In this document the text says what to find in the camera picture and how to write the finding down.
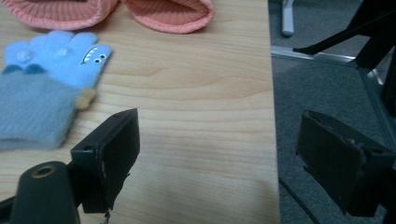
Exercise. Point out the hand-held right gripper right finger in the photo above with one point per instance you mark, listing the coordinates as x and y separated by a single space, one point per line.
336 161

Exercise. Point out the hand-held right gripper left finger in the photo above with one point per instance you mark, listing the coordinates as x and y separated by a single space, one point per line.
118 146

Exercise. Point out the metal floor rail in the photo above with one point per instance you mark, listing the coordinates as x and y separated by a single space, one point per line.
323 56
378 102

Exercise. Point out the pink knit glove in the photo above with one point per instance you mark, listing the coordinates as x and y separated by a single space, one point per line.
62 14
174 15

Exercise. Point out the blue knit glove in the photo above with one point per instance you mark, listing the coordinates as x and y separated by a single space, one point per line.
46 102

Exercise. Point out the black tripod stand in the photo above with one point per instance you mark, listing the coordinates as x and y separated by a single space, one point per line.
373 34

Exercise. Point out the white desk frame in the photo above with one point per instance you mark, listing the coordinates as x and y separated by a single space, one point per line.
287 18

